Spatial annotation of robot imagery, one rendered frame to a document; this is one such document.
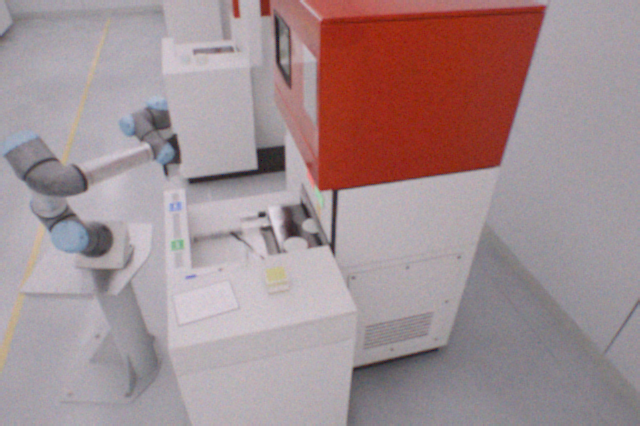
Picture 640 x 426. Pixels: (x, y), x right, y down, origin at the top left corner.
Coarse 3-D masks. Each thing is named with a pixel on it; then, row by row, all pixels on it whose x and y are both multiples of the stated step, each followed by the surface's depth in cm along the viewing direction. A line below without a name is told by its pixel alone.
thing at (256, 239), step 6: (240, 222) 209; (246, 222) 205; (252, 222) 205; (246, 234) 198; (252, 234) 198; (258, 234) 198; (252, 240) 195; (258, 240) 195; (258, 246) 192; (264, 246) 192; (258, 252) 189; (264, 252) 189; (252, 258) 186
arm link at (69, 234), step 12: (72, 216) 172; (60, 228) 167; (72, 228) 168; (84, 228) 172; (60, 240) 167; (72, 240) 167; (84, 240) 170; (96, 240) 179; (72, 252) 171; (84, 252) 178
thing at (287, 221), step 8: (272, 208) 210; (280, 208) 210; (288, 208) 210; (296, 208) 210; (304, 208) 210; (272, 216) 205; (280, 216) 205; (288, 216) 205; (296, 216) 205; (304, 216) 205; (272, 224) 201; (280, 224) 201; (288, 224) 201; (296, 224) 201; (280, 232) 196; (288, 232) 197; (296, 232) 197; (304, 232) 197; (280, 240) 192; (312, 240) 193
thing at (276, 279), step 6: (264, 270) 159; (270, 270) 159; (276, 270) 159; (282, 270) 159; (264, 276) 161; (270, 276) 157; (276, 276) 157; (282, 276) 157; (270, 282) 155; (276, 282) 155; (282, 282) 156; (270, 288) 156; (276, 288) 157; (282, 288) 158; (288, 288) 159; (270, 294) 158; (276, 294) 159
